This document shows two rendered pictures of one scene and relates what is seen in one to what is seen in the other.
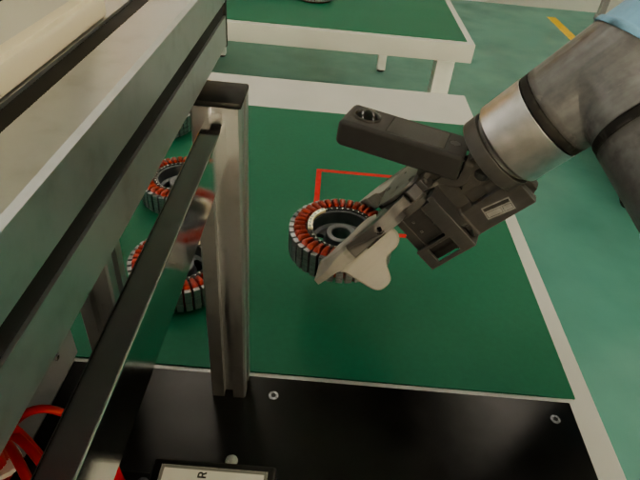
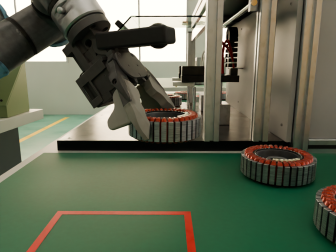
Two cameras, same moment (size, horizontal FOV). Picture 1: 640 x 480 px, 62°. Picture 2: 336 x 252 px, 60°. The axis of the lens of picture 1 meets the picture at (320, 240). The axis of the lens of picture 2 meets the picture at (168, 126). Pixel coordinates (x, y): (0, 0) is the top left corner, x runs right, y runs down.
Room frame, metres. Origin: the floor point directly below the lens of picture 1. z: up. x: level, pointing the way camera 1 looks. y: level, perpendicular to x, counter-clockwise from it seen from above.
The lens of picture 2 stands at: (0.89, -0.01, 0.92)
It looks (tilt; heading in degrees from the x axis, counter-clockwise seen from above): 12 degrees down; 182
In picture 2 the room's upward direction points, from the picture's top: straight up
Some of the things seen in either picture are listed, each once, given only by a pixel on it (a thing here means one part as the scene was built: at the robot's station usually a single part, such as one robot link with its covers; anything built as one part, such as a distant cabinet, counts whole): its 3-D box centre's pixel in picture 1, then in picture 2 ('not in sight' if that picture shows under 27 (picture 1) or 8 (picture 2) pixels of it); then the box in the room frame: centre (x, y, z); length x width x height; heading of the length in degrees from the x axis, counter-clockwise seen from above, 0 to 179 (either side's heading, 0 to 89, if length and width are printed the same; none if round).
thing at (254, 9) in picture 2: not in sight; (225, 24); (-0.01, 0.14, 1.04); 0.62 x 0.02 x 0.03; 1
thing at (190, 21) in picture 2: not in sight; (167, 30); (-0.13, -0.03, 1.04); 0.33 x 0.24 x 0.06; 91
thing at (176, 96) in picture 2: not in sight; (165, 100); (-0.13, -0.04, 0.80); 0.11 x 0.11 x 0.04
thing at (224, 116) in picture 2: not in sight; (217, 112); (0.11, 0.11, 0.80); 0.07 x 0.05 x 0.06; 1
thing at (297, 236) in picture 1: (340, 238); (164, 124); (0.45, -0.02, 0.83); 0.11 x 0.11 x 0.04
